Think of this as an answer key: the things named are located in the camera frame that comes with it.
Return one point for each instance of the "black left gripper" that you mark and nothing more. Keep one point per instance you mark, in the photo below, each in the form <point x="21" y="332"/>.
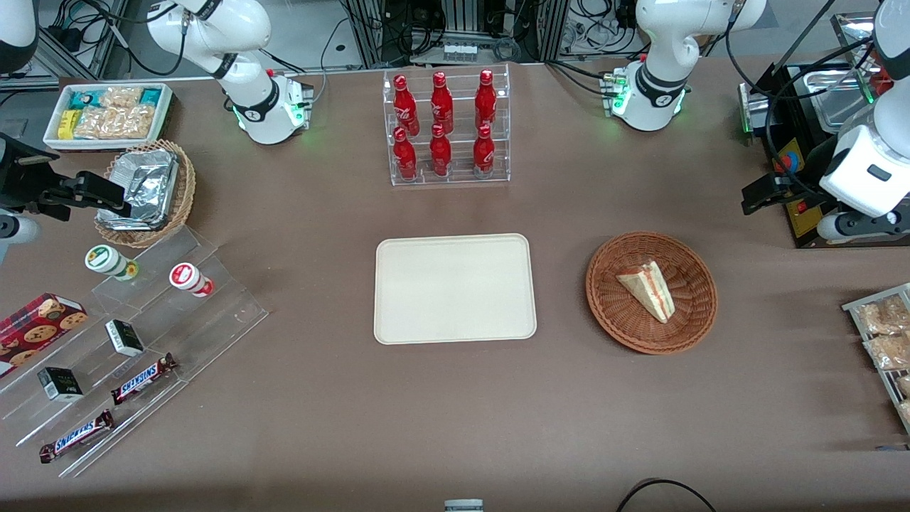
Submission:
<point x="817" y="162"/>

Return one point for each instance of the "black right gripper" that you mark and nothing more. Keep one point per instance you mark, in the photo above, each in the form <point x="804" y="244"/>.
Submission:
<point x="20" y="183"/>

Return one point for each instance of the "triangular sandwich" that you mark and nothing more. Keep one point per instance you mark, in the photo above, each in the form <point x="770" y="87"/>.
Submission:
<point x="650" y="291"/>

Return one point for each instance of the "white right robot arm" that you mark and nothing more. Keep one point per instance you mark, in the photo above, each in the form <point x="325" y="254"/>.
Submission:
<point x="256" y="99"/>

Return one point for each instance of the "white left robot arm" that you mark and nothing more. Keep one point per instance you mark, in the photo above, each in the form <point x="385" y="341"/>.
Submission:
<point x="657" y="78"/>

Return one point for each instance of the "light wicker basket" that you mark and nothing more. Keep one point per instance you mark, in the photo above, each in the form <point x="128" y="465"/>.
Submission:
<point x="183" y="192"/>

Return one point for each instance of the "white rectangular snack tray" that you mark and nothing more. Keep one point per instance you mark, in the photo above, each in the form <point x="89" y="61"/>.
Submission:
<point x="163" y="117"/>

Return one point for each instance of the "brown wicker basket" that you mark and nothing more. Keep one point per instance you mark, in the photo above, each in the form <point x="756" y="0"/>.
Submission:
<point x="625" y="323"/>

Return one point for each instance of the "tray of packaged snacks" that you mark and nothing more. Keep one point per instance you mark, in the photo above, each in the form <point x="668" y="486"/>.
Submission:
<point x="885" y="384"/>

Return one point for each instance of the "cream plastic tray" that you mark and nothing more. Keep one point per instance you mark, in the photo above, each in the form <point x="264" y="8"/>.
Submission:
<point x="455" y="288"/>

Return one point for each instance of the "red emergency stop button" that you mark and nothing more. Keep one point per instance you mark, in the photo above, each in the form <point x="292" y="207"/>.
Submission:
<point x="784" y="163"/>

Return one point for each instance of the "black countertop appliance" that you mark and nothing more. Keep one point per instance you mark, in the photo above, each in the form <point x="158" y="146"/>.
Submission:
<point x="803" y="224"/>

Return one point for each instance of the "green lid yogurt cup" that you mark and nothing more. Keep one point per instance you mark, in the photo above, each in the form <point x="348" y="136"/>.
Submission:
<point x="103" y="259"/>

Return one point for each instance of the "aluminium foil container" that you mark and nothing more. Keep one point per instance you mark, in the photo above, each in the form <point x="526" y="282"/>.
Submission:
<point x="146" y="185"/>

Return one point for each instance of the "yellow snack packet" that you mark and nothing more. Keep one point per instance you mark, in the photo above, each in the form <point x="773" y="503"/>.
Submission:
<point x="67" y="124"/>

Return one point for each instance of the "clear rice cracker bag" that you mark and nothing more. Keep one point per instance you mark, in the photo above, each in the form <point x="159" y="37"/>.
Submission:
<point x="114" y="122"/>
<point x="121" y="96"/>

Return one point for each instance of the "teal snack packet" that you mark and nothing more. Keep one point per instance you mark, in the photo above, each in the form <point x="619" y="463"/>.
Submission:
<point x="85" y="98"/>
<point x="151" y="96"/>

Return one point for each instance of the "steel pan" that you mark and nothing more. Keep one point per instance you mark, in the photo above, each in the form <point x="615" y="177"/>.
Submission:
<point x="853" y="35"/>
<point x="832" y="99"/>

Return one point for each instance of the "red lid yogurt cup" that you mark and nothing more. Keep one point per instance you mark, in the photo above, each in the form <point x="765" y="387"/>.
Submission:
<point x="186" y="276"/>

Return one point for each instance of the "red plaid cookie box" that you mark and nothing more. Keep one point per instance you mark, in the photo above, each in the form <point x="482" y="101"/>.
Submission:
<point x="35" y="331"/>

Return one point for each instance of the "small black carton box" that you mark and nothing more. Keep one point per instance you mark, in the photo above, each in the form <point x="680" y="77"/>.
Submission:
<point x="124" y="338"/>
<point x="60" y="384"/>

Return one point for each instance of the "bagged fried snack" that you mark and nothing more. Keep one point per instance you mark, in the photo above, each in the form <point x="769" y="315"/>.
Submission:
<point x="904" y="385"/>
<point x="889" y="352"/>
<point x="905" y="412"/>
<point x="881" y="316"/>

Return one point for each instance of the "clear acrylic stepped shelf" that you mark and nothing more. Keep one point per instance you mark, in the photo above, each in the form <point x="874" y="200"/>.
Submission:
<point x="220" y="320"/>

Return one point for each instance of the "snickers chocolate bar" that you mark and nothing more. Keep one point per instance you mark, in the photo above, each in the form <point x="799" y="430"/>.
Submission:
<point x="142" y="379"/>
<point x="77" y="436"/>

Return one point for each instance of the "red cola bottle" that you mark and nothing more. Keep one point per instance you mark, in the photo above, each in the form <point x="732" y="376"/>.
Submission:
<point x="483" y="153"/>
<point x="485" y="99"/>
<point x="442" y="103"/>
<point x="440" y="153"/>
<point x="405" y="107"/>
<point x="404" y="156"/>

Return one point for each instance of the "clear acrylic bottle rack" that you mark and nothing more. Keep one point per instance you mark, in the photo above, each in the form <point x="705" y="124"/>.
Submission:
<point x="462" y="167"/>

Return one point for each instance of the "white power strip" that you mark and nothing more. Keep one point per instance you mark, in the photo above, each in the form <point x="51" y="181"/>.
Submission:
<point x="459" y="52"/>

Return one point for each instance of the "small white grey object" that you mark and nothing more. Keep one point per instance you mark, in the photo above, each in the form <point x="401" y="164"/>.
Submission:
<point x="463" y="505"/>

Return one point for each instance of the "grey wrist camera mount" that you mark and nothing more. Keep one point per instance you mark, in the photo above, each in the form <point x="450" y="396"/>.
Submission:
<point x="860" y="226"/>
<point x="14" y="229"/>

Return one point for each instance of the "aluminium profile frame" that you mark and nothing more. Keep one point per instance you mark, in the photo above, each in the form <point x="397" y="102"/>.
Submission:
<point x="71" y="53"/>

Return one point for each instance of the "aluminium frame rack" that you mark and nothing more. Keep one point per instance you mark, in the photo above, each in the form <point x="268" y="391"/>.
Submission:
<point x="540" y="32"/>

